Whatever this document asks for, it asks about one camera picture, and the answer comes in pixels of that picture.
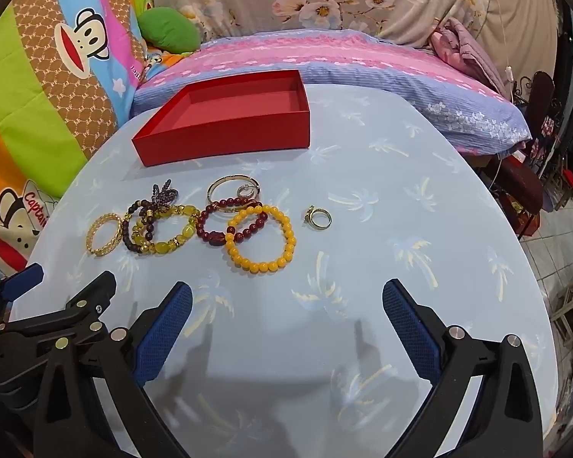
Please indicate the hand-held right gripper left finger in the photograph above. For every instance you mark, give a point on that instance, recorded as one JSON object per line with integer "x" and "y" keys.
{"x": 164, "y": 329}

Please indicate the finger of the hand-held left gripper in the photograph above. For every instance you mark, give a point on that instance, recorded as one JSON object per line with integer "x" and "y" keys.
{"x": 24, "y": 277}
{"x": 88, "y": 293}

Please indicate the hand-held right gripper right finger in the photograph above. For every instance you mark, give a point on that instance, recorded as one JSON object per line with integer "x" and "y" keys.
{"x": 410, "y": 329}

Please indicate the thin gold bangle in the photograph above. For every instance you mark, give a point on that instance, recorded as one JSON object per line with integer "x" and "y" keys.
{"x": 210, "y": 192}

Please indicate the red cardboard box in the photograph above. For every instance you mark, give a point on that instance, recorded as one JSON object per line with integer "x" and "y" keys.
{"x": 219, "y": 138}

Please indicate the white stool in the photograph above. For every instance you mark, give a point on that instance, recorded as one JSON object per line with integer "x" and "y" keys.
{"x": 570, "y": 305}

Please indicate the colourful cartoon monkey blanket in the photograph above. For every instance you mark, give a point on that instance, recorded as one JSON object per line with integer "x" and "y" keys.
{"x": 52, "y": 81}

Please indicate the dark wooden chair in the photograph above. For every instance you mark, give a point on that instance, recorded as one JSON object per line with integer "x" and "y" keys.
{"x": 542, "y": 90}

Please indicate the green pillow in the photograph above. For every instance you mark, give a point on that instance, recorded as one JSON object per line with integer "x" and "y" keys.
{"x": 169, "y": 28}

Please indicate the mauve folded cloth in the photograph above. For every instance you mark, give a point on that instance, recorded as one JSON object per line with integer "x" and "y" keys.
{"x": 463, "y": 43}

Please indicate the pink and blue striped pillow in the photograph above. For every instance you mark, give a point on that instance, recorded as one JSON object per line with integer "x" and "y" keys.
{"x": 315, "y": 52}

